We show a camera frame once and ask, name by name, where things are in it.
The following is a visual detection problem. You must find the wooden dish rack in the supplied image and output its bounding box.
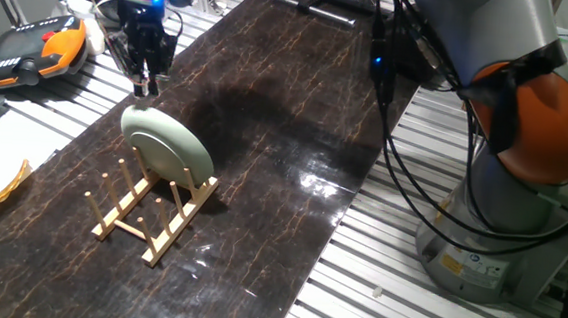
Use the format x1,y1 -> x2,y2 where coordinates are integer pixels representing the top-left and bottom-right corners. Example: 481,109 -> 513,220
78,142 -> 222,273

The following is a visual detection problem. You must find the white paper sheet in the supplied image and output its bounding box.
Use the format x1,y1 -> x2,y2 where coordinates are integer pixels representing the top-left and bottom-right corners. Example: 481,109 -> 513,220
0,107 -> 76,175

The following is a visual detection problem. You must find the white round object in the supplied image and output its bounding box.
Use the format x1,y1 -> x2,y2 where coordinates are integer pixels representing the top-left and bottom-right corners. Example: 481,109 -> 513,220
81,17 -> 108,57

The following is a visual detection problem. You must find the black orange teach pendant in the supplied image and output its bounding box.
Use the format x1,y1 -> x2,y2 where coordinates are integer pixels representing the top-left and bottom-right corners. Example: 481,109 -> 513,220
0,10 -> 92,99

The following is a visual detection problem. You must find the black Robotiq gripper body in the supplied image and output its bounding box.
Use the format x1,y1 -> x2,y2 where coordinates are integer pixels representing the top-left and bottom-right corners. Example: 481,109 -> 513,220
116,0 -> 182,73

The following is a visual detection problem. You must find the black T-shaped stand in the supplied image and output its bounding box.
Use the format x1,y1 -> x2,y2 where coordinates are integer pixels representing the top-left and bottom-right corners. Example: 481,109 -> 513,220
268,0 -> 395,32

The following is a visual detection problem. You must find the dark marble pattern mat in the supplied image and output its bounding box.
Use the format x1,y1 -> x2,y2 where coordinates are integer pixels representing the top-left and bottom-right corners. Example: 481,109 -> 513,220
0,0 -> 426,318

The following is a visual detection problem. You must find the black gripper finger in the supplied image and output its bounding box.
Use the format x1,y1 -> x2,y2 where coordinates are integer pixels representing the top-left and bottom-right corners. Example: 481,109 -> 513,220
132,62 -> 151,99
147,63 -> 166,97

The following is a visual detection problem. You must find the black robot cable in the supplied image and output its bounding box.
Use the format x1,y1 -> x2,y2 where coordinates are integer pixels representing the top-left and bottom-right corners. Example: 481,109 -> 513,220
357,0 -> 568,262
378,60 -> 568,245

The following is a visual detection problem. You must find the pale green dish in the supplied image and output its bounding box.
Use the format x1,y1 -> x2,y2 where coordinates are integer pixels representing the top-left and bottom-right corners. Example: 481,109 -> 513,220
115,103 -> 219,191

